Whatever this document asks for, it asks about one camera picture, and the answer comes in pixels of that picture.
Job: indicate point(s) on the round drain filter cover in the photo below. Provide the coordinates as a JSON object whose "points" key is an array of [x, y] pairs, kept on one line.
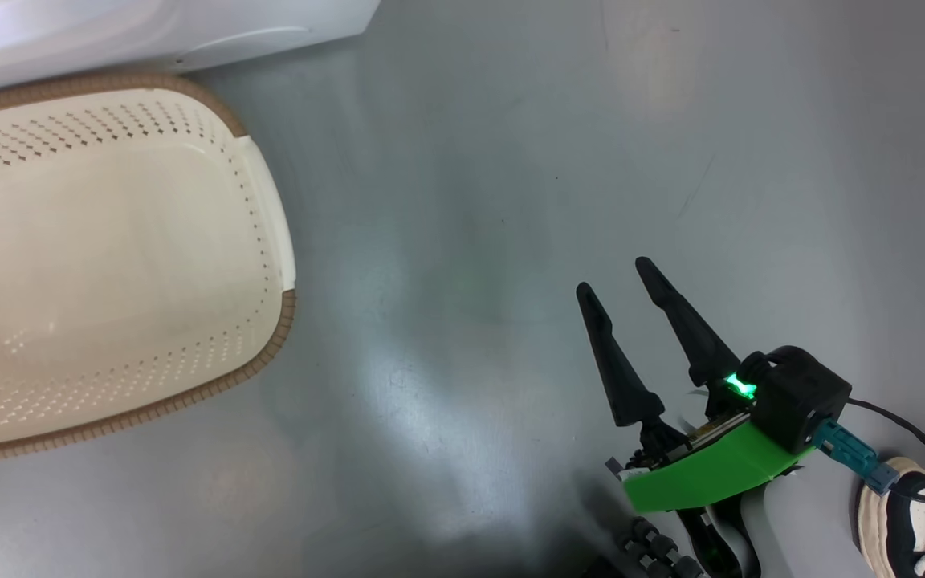
{"points": [[246, 44]]}

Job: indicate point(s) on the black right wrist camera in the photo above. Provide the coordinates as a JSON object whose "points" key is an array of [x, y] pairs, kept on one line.
{"points": [[800, 401]]}

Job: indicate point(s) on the teal right camera connector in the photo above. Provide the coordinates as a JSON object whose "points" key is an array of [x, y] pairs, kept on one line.
{"points": [[852, 453]]}

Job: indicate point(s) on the cream perforated laundry basket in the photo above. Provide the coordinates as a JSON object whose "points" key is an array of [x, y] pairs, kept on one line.
{"points": [[109, 265]]}

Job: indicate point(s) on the white front-load washing machine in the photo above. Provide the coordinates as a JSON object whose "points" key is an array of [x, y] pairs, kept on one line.
{"points": [[109, 32]]}

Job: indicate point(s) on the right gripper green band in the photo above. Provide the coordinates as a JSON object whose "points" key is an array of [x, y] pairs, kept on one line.
{"points": [[703, 478]]}

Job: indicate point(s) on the white and black sneaker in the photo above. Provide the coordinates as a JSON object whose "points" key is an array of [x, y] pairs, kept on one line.
{"points": [[912, 522]]}

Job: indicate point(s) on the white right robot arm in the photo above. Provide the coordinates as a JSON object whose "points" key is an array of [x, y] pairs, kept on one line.
{"points": [[808, 530]]}

